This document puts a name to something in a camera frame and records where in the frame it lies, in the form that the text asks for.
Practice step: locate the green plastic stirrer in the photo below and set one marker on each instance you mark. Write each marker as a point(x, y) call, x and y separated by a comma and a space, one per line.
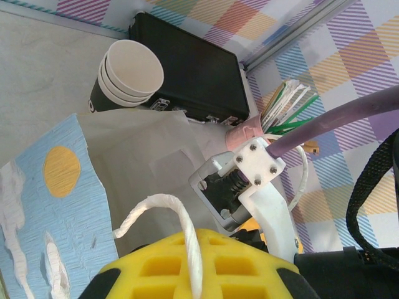
point(293, 126)
point(299, 109)

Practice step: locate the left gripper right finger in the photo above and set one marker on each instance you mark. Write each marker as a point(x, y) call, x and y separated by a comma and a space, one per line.
point(243, 274)

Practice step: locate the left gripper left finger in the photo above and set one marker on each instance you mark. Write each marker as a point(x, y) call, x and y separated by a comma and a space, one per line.
point(146, 271)

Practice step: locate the aluminium frame post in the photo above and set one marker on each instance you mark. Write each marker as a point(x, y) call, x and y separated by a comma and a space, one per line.
point(280, 46)

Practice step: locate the yellow paper bag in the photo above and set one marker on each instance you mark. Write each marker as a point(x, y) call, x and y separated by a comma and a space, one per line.
point(62, 193)

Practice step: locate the black hard case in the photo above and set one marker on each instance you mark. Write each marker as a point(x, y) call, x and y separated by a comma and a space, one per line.
point(193, 62)

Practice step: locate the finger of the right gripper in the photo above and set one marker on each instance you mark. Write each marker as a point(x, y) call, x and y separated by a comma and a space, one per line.
point(249, 227)

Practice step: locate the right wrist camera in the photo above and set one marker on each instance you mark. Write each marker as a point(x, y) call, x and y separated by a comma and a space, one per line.
point(258, 162)

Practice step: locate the pink cup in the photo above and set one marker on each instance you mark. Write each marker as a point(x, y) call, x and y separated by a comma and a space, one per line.
point(240, 137)

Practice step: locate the stack of white paper cups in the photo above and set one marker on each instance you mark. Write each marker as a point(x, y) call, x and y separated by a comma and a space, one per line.
point(134, 68)

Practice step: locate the black paper coffee cup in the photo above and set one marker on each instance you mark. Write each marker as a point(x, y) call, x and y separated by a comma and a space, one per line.
point(95, 99)
point(109, 88)

